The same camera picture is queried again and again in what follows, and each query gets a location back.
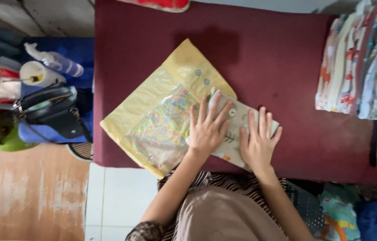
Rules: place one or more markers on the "person's left hand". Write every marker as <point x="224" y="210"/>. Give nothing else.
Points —
<point x="206" y="134"/>

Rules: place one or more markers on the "person's right hand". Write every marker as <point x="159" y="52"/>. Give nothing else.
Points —
<point x="258" y="147"/>

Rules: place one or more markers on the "cream plant-print cloth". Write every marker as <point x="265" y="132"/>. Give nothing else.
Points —
<point x="233" y="147"/>

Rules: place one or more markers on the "person's striped brown shirt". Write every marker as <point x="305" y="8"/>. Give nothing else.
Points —
<point x="235" y="182"/>

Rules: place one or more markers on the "colourful patterned folded garment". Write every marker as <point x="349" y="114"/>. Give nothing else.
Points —
<point x="165" y="124"/>

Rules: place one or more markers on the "yellow clear plastic bag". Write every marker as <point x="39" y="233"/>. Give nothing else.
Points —
<point x="141" y="110"/>

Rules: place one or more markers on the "black plastic basket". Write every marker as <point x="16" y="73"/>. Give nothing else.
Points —
<point x="303" y="204"/>

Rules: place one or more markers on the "person's beige skirt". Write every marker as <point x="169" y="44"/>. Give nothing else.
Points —
<point x="225" y="217"/>

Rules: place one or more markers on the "maroon table cover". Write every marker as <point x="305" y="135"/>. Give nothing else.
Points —
<point x="275" y="50"/>

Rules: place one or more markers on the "teal cartoon-print cloth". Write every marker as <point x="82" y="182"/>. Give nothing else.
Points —
<point x="340" y="217"/>

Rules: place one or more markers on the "round woven fan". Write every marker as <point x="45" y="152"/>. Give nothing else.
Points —
<point x="83" y="151"/>

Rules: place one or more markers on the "row of folded printed clothes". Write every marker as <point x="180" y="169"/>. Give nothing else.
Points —
<point x="359" y="67"/>

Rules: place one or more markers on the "red and white cushion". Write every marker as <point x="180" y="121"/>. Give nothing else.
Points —
<point x="161" y="4"/>

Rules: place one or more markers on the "black handbag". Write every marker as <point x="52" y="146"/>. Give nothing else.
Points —
<point x="54" y="110"/>

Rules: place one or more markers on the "clear spray bottle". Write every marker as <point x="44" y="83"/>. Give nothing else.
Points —
<point x="58" y="62"/>

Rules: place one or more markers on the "white paper roll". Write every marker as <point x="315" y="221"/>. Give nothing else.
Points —
<point x="36" y="72"/>

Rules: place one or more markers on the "worn wooden table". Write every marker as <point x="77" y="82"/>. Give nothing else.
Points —
<point x="24" y="194"/>

